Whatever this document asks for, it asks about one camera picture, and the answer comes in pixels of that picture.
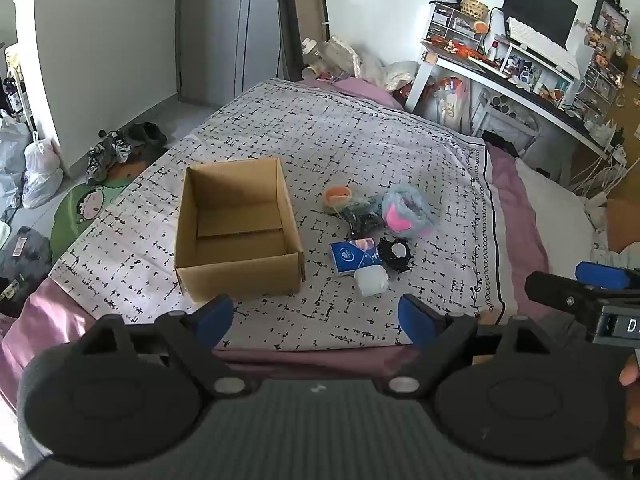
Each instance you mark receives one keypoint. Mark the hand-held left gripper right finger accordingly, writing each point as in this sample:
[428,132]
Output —
[414,321]

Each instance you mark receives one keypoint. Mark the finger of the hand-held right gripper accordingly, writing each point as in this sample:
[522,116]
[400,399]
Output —
[560,292]
[602,275]

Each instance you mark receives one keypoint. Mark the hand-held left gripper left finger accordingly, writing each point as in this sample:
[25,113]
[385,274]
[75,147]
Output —
[216,319]

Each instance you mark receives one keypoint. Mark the brown cardboard box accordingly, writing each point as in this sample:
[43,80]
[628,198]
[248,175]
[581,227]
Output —
[240,276]

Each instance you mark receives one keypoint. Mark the blue tissue packet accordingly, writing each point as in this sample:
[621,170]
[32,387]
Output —
[350,257]

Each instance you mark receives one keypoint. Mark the orange soft cup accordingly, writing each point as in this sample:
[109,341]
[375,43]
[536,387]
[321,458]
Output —
[337,196]

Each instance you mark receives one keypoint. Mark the person's right hand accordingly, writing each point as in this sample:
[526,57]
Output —
[630,372]

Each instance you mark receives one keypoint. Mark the black and white scrunchie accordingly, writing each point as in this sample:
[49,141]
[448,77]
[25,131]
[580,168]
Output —
[395,255]

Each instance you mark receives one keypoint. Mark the white pillow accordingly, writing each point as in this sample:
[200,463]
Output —
[555,210]

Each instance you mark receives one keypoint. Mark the pink item in plastic bag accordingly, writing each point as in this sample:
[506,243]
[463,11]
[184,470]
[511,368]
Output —
[406,212]

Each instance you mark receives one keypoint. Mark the green cartoon rug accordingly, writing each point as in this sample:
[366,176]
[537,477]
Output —
[80,210]

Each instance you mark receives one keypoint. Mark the white folding stool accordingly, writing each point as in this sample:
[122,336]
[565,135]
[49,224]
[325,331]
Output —
[505,120]

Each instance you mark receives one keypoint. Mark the grey white sneaker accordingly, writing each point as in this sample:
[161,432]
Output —
[97,165]
[120,147]

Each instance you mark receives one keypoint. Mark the dark slipper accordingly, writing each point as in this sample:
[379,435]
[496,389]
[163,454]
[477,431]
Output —
[134,137]
[155,134]

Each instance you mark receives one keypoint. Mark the white black-patterned blanket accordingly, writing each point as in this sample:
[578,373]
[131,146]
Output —
[350,135]

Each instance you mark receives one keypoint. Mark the grey fluffy cushion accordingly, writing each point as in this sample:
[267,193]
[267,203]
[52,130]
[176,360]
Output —
[25,260]

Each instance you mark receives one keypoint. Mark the small clear drawer unit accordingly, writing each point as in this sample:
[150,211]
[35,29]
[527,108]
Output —
[602,67]

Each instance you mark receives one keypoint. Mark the white desk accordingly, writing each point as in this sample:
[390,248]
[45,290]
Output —
[500,82]

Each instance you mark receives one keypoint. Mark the clear plastic storage bag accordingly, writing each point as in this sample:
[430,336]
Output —
[447,102]

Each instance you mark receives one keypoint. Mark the white monitor riser shelf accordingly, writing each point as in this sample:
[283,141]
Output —
[515,50]

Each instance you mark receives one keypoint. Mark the white keyboard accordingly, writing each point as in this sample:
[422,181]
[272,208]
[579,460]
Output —
[537,40]

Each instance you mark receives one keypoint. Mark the crumpled beige bag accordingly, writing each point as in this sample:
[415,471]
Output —
[400,76]

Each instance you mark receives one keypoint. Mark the large white plastic bag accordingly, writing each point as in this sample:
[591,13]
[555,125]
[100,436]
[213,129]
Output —
[12,160]

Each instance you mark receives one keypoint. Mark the white woven bag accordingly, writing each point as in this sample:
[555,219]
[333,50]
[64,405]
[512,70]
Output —
[342,55]

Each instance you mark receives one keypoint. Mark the black computer monitor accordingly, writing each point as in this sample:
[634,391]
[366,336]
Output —
[540,2]

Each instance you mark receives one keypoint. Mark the grey wardrobe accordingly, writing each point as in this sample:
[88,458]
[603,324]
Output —
[225,30]

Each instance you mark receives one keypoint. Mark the clear desktop drawer organizer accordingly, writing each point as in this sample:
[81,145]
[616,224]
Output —
[452,22]

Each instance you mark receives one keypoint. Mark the wicker basket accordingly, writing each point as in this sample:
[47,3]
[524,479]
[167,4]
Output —
[474,7]

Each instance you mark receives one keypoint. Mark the dark bottle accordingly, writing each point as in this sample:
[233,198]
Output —
[10,92]

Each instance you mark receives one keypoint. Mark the flat tall cardboard box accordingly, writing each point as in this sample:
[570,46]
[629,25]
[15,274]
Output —
[305,20]

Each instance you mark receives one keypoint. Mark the black picture frame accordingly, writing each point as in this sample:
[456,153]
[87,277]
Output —
[610,15]

